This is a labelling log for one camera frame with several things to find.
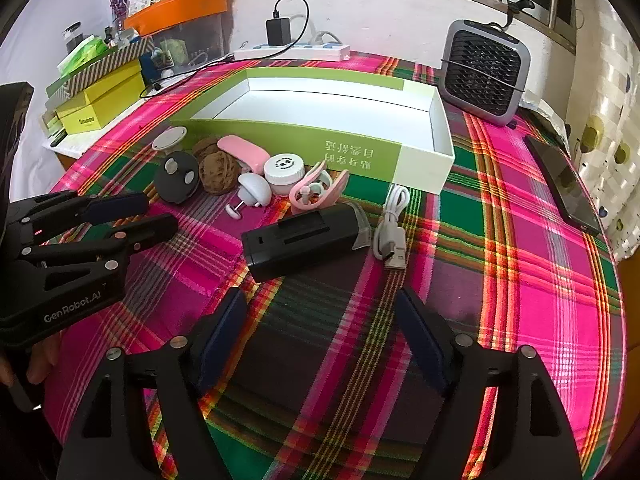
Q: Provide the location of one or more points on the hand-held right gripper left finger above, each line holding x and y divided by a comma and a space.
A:
225, 330

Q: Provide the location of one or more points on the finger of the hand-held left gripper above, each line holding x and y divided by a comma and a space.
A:
150, 230
120, 205

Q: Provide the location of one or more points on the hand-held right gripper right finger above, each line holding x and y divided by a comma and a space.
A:
420, 340

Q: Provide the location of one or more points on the black round disc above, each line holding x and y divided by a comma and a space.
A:
175, 185

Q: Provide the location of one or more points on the white round disc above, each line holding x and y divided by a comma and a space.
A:
170, 138

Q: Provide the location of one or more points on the large brown walnut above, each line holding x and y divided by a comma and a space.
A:
217, 172

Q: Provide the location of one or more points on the green and white cardboard box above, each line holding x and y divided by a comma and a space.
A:
300, 140

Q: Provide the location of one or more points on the person's left hand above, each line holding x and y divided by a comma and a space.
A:
45, 360

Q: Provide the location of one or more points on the plaid tablecloth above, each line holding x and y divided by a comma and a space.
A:
320, 360

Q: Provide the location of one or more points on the yellow-green cardboard box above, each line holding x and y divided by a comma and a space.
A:
100, 105

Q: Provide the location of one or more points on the white mushroom-shaped gadget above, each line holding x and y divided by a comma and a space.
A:
255, 190

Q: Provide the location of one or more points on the pink oval case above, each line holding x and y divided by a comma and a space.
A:
245, 152

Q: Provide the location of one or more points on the striped cardboard box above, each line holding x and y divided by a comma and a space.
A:
105, 62

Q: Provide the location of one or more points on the white round jar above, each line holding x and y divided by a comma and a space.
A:
284, 170

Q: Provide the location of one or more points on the green tissue pack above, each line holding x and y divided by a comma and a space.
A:
82, 55

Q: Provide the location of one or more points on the dark glass jar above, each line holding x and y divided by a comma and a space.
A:
72, 35

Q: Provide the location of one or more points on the clear bin with orange lid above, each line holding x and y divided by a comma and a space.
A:
180, 7

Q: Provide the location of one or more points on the black smartphone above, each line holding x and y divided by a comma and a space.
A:
560, 180

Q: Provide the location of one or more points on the white power strip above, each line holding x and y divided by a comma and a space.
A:
300, 51

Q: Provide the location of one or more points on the black charger adapter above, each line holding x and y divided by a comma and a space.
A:
277, 32

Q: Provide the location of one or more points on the grey desktop fan heater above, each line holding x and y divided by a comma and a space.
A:
480, 75

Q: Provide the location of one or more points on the white patterned curtain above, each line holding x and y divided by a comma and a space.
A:
610, 85

